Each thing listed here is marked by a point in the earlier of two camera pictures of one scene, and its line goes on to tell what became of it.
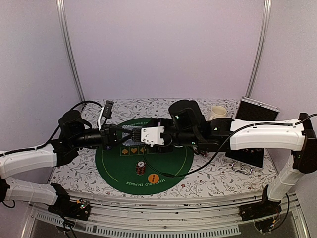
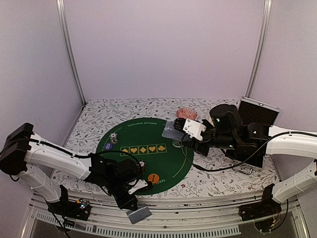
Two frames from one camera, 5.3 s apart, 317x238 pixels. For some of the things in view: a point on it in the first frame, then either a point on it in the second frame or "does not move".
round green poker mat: [133, 170] does not move
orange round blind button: [153, 178] does not move
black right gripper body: [157, 148] -> [194, 146]
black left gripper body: [106, 140] -> [115, 186]
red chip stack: [140, 167] does not move
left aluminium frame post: [62, 9] does not move
